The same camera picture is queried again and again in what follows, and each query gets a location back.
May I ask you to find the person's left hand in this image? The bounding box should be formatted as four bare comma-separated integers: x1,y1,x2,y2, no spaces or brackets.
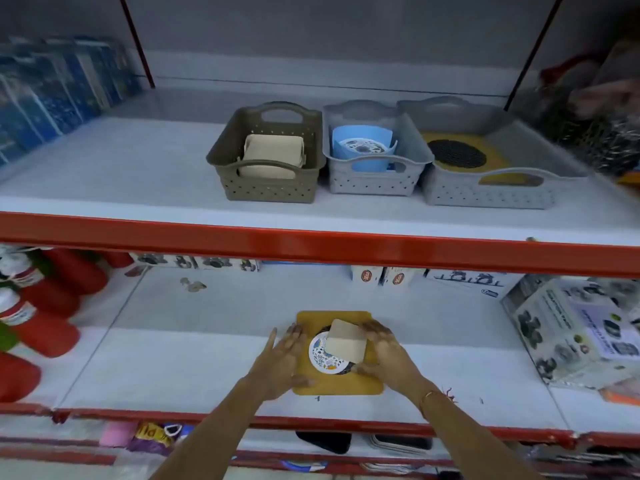
245,322,314,402

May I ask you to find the person's right hand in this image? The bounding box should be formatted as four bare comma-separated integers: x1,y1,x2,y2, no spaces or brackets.
352,319,427,396

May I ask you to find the yellow square mat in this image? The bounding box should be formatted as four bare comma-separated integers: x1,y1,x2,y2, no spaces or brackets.
292,310,385,397

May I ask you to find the small beige box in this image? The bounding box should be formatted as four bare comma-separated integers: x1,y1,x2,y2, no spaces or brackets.
324,319,370,363

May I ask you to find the person's left forearm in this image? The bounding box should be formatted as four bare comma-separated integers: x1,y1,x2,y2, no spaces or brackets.
149,379,267,480

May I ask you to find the person's right forearm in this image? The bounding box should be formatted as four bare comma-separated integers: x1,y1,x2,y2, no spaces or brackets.
414,389,543,480

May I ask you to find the round white patterned sticker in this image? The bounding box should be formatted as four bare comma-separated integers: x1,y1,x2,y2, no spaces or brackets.
308,331,356,377

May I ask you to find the lower red shelf beam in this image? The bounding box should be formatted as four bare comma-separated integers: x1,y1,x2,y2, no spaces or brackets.
0,402,640,451

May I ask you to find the red shelf beam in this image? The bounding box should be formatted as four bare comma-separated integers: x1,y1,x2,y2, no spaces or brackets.
0,211,640,279
0,402,640,451

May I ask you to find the black flat item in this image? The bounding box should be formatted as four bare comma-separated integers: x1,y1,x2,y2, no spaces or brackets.
295,431,353,456

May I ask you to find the black tray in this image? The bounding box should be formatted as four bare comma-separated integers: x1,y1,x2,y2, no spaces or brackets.
369,434,434,456

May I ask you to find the small white box red label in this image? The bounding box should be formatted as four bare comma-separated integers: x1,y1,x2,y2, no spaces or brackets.
350,266,385,285
381,267,427,288

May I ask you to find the long white printed box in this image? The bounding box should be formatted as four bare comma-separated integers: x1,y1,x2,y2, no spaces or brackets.
136,253,262,273

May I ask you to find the flat white box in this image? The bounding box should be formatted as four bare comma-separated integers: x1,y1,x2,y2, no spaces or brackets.
424,269,527,300

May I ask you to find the purple and yellow packet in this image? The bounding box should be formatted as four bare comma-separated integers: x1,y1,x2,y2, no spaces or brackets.
126,421,183,457

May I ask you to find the pink packet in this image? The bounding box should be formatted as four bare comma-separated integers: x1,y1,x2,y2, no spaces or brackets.
98,420,139,448

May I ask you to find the brown perforated plastic basket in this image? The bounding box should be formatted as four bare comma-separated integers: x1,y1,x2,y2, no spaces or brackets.
205,101,327,204

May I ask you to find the small grey plastic basket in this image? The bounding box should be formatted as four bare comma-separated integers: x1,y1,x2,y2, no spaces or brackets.
322,99,435,197

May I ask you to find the light blue plastic container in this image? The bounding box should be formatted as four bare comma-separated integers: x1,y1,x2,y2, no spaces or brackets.
331,125,399,173

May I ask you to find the large white appliance box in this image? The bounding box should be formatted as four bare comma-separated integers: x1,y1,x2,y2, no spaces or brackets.
501,274,640,391

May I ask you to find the row of red bottles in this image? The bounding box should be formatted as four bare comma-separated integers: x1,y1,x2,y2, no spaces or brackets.
0,246,135,404

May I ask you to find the yellow mat with black disc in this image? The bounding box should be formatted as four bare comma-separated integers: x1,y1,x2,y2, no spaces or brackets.
422,132,532,187

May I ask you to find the orange packet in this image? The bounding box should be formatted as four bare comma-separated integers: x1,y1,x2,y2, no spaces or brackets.
599,379,640,407

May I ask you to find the large grey plastic basket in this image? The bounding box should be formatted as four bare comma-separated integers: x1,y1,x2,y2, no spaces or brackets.
398,96,592,211

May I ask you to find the red shelf upright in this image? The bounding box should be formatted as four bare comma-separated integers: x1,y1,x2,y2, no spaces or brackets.
504,0,567,111
118,0,156,90

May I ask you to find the row of blue packets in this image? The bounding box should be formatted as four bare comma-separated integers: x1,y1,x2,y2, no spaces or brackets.
0,36,147,169

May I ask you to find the pile of wrapped goods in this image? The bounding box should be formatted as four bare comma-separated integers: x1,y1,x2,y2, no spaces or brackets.
509,37,640,188

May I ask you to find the gold and red wrist bracelet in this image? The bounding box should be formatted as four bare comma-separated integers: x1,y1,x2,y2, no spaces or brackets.
418,387,457,411

